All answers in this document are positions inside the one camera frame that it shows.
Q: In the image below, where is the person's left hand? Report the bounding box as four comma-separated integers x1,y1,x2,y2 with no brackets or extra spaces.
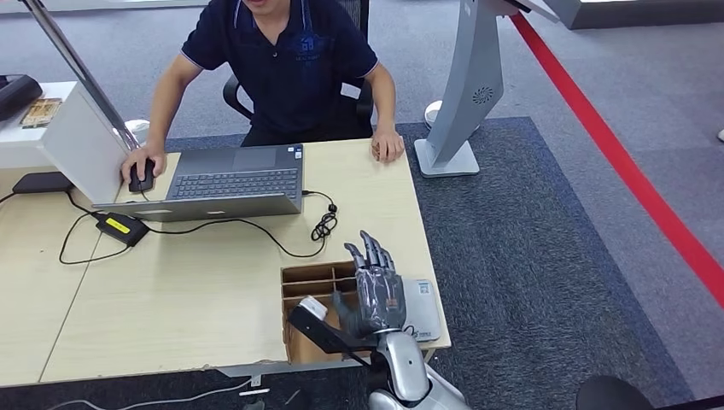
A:
370,128,406,165

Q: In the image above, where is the person's right hand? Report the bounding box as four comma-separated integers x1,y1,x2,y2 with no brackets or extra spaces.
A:
120,145,169,185

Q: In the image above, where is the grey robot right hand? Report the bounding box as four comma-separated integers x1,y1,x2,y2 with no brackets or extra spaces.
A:
332,229,407,339

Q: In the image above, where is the black computer mouse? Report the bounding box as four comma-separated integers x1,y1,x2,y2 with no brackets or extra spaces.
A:
128,160,156,194

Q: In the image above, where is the white card reader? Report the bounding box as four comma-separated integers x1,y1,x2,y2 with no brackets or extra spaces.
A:
398,278,442,343

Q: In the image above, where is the brown patterned card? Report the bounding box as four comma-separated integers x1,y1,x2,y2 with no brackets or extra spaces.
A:
20,97,63,130

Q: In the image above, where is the person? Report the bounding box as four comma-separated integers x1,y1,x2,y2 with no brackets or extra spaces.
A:
120,0,406,185

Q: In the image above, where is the white round base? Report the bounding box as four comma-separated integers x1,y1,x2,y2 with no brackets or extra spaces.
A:
423,100,482,132

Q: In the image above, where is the white cabinet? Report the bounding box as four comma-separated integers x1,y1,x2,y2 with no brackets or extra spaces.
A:
0,81,130,206

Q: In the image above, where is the wooden compartment organizer box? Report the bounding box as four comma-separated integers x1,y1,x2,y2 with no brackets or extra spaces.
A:
281,261,375,366

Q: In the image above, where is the black power adapter yellow label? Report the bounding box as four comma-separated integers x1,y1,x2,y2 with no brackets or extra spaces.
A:
95,212,150,249

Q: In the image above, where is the grey laptop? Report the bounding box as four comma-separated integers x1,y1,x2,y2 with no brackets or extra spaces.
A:
91,143,305,223

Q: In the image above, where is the grey kiosk stand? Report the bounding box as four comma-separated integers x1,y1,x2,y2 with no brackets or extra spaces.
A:
412,0,561,179

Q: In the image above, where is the flat black device box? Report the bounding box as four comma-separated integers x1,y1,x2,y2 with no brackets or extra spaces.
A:
12,172,74,196

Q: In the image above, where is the black office chair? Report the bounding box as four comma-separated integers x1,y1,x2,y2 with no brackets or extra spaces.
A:
222,0,377,137

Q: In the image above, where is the silver metal pole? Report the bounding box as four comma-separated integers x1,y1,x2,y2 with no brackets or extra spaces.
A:
20,0,151,153

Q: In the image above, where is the black pouch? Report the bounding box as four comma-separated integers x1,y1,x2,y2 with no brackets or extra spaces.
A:
0,73,44,123

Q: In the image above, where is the dark blue carpet rug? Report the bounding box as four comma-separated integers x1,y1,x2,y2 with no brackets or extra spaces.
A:
0,117,698,410

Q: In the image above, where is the red floor tape line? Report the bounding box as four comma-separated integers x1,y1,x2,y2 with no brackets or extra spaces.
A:
511,11,724,311

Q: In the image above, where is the grey floor platform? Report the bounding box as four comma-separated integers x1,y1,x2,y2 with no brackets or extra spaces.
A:
542,0,724,31

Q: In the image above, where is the black power cord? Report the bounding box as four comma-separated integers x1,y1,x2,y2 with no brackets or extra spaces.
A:
58,190,132,266

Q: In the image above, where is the grey metal table frame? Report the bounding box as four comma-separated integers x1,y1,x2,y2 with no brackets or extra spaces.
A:
214,359,363,379

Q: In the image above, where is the black laptop charger cable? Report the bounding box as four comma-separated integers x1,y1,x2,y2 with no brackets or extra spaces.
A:
143,190,339,261

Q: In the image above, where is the white cable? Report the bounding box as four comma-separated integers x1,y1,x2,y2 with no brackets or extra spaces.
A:
44,378,253,410

